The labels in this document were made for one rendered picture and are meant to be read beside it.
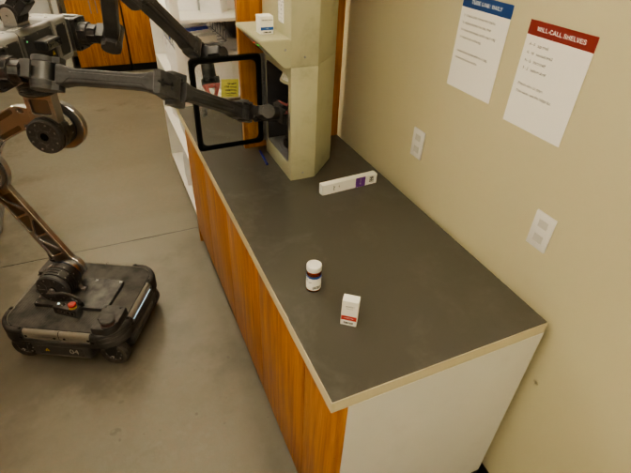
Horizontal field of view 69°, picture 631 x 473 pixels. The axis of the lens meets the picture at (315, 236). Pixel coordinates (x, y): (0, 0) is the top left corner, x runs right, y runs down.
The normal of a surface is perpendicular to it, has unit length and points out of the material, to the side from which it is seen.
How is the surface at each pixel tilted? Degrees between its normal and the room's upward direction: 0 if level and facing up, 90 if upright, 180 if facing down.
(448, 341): 0
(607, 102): 90
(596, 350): 90
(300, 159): 90
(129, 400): 0
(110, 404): 0
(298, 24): 90
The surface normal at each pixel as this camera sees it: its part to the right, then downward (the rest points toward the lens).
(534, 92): -0.91, 0.22
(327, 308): 0.03, -0.82
